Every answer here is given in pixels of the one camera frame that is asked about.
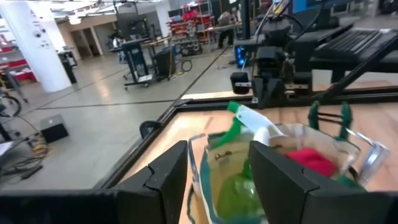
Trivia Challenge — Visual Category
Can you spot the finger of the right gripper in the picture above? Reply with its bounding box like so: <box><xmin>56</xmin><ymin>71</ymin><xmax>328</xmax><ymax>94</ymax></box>
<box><xmin>269</xmin><ymin>78</ymin><xmax>285</xmax><ymax>108</ymax></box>
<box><xmin>253</xmin><ymin>78</ymin><xmax>270</xmax><ymax>109</ymax></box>

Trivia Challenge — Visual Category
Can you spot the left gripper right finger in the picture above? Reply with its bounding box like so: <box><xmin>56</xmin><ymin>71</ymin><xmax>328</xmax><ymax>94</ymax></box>
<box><xmin>248</xmin><ymin>140</ymin><xmax>320</xmax><ymax>224</ymax></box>

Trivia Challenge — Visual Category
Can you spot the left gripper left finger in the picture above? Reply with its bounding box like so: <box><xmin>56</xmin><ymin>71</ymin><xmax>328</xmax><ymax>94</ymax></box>
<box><xmin>113</xmin><ymin>140</ymin><xmax>189</xmax><ymax>224</ymax></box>

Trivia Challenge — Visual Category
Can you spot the green spray bottle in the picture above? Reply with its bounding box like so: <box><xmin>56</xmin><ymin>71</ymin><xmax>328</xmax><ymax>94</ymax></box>
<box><xmin>213</xmin><ymin>101</ymin><xmax>285</xmax><ymax>221</ymax></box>

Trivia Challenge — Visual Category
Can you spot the beige green-trimmed gardening bag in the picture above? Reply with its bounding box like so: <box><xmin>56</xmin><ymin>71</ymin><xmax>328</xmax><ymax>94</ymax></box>
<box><xmin>186</xmin><ymin>123</ymin><xmax>371</xmax><ymax>224</ymax></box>

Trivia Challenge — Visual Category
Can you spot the blue-lit computer case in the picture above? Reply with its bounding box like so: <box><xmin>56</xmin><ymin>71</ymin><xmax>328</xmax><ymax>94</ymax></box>
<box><xmin>234</xmin><ymin>45</ymin><xmax>249</xmax><ymax>68</ymax></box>

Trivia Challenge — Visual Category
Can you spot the person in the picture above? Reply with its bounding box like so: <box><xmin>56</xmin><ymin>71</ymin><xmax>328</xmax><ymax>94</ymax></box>
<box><xmin>216</xmin><ymin>8</ymin><xmax>238</xmax><ymax>50</ymax></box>

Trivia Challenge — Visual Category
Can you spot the black computer keyboard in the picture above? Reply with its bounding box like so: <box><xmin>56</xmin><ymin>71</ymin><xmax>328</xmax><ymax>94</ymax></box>
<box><xmin>313</xmin><ymin>27</ymin><xmax>398</xmax><ymax>62</ymax></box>

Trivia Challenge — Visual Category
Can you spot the red parts bin shelf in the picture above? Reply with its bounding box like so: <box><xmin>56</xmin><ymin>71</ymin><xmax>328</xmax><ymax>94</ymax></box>
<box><xmin>167</xmin><ymin>9</ymin><xmax>215</xmax><ymax>57</ymax></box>

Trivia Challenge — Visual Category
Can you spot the black bin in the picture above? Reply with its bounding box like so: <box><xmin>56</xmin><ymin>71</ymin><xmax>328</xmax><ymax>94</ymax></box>
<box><xmin>154</xmin><ymin>46</ymin><xmax>177</xmax><ymax>79</ymax></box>

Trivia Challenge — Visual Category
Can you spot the black floor box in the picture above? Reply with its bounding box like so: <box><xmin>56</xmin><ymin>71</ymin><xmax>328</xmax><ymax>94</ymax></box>
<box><xmin>40</xmin><ymin>113</ymin><xmax>70</xmax><ymax>144</ymax></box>

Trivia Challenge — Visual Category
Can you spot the black monitor cart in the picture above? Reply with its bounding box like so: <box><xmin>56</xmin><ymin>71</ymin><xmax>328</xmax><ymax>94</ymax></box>
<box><xmin>116</xmin><ymin>12</ymin><xmax>155</xmax><ymax>90</ymax></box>

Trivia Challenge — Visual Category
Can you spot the white round pillar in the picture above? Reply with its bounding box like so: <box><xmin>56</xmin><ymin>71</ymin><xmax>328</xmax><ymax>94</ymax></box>
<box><xmin>0</xmin><ymin>0</ymin><xmax>73</xmax><ymax>94</ymax></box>

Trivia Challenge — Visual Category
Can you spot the red storage shelf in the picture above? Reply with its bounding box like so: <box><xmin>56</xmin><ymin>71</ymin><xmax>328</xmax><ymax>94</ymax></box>
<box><xmin>0</xmin><ymin>46</ymin><xmax>38</xmax><ymax>83</ymax></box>

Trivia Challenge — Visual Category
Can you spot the black frame cable clip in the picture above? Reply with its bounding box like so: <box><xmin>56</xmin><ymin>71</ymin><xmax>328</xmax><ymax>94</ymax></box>
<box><xmin>139</xmin><ymin>120</ymin><xmax>163</xmax><ymax>139</ymax></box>

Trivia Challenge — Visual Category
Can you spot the floor cable bundle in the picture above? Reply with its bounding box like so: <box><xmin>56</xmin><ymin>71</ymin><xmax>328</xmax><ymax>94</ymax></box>
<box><xmin>0</xmin><ymin>133</ymin><xmax>52</xmax><ymax>181</ymax></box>

